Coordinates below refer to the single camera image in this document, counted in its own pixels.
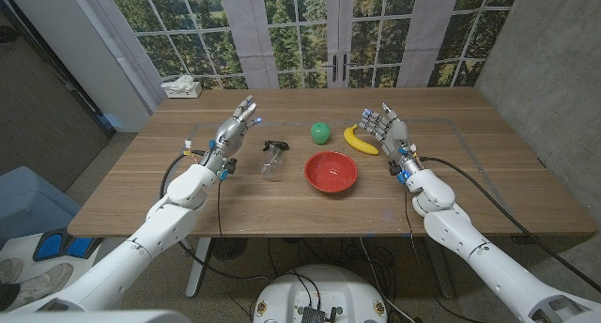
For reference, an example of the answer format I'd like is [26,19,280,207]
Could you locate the grey white sneaker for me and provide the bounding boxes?
[0,257,23,286]
[3,262,74,314]

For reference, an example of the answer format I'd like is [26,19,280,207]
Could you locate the light blue storage bin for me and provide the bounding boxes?
[0,165,84,249]

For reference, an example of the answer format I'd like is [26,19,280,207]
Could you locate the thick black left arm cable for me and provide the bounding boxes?
[159,149,269,283]

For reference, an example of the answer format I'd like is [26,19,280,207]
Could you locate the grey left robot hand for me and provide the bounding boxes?
[200,95,262,174]

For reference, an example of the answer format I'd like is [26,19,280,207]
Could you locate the printed window forest backdrop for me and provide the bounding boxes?
[77,0,523,90]

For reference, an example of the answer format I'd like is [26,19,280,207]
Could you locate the white table leg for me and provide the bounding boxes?
[185,237,213,300]

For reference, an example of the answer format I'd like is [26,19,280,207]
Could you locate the green apple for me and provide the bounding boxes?
[310,121,331,146]

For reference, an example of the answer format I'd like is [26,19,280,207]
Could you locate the white robot torso shell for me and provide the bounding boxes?
[0,309,193,323]

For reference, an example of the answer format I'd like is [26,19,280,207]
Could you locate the yellow banana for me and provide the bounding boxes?
[343,123,380,157]

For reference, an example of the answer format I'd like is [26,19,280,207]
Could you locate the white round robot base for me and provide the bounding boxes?
[252,264,388,323]

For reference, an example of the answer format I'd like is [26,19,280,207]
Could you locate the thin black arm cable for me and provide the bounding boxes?
[403,183,485,323]
[215,178,226,249]

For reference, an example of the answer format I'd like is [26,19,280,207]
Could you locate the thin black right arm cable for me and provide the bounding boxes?
[403,183,485,323]

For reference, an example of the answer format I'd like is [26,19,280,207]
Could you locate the white tissue box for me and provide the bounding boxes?
[160,74,204,100]

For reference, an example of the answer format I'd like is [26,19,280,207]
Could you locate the red bowl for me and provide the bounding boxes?
[303,149,359,194]

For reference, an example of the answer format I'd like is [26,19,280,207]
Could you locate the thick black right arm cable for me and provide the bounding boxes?
[420,156,601,294]

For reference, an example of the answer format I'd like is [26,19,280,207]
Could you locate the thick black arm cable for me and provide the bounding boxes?
[159,149,269,283]
[420,156,601,294]

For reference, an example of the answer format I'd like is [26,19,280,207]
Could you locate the white floor platform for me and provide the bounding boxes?
[0,231,124,310]

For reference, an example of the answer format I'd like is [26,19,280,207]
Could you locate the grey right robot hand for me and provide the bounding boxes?
[359,101,422,175]

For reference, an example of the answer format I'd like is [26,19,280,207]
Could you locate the black round fan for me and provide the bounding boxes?
[209,237,249,261]

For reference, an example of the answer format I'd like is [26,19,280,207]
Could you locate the clear spray bottle black trigger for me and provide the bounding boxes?
[260,140,290,179]

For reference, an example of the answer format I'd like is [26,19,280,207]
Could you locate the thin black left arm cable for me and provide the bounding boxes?
[215,178,226,249]

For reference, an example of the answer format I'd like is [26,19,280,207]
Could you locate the grey table leg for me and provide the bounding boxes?
[424,236,456,300]

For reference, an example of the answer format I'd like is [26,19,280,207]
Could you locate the blue and black pad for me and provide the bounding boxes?
[31,227,103,263]

